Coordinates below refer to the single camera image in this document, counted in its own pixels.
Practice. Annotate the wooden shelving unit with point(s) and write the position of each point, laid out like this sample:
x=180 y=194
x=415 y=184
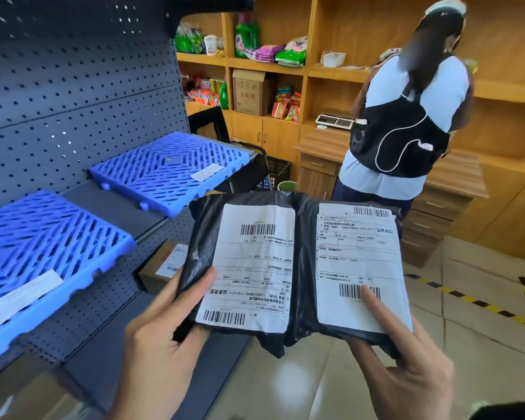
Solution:
x=498 y=126

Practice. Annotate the slim green bottle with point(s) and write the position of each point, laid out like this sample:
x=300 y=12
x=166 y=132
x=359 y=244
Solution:
x=224 y=98

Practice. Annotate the pile of orange snack packets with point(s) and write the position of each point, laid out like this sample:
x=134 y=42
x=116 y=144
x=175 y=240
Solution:
x=284 y=109

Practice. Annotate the brown cardboard box white label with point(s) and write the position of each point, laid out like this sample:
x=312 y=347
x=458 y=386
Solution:
x=151 y=279

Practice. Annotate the grey metal shelving unit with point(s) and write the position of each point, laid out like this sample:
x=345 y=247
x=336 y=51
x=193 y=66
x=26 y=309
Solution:
x=70 y=104

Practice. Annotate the pile of red snack packets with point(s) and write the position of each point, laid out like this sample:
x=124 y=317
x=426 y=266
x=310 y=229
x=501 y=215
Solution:
x=201 y=96

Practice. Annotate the white headset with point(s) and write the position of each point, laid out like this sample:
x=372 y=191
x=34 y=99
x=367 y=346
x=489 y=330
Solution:
x=446 y=6

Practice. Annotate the black mailer bag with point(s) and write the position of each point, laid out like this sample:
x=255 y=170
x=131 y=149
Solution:
x=354 y=258
x=245 y=266

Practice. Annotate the cardboard carton red print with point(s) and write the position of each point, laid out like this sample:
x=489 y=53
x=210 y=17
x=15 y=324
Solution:
x=251 y=96

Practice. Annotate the person's left hand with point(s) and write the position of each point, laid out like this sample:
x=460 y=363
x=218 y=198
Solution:
x=157 y=358

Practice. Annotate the white paper label card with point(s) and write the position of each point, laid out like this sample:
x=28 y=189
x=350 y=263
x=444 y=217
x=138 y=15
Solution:
x=206 y=172
x=22 y=299

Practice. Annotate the green snack packets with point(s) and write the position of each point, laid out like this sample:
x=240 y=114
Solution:
x=188 y=41

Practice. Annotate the person's left forearm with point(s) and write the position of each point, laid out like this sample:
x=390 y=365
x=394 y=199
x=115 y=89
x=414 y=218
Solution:
x=148 y=414

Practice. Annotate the purple packet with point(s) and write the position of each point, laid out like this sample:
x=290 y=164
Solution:
x=269 y=53

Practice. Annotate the green cup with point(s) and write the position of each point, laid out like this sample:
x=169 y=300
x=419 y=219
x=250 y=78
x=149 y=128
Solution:
x=286 y=186

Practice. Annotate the person's right hand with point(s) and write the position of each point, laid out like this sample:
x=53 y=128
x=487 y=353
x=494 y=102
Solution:
x=415 y=380

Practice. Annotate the green white packet bags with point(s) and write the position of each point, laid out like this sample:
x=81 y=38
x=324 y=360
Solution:
x=293 y=52

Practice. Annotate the green detergent bottle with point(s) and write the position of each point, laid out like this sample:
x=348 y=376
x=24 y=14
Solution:
x=247 y=39

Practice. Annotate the white electronic scale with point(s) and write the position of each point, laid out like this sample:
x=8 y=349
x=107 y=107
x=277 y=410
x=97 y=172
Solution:
x=334 y=121

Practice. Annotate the blue plastic pallet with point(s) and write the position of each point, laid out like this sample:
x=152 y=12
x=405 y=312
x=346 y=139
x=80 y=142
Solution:
x=175 y=201
x=48 y=231

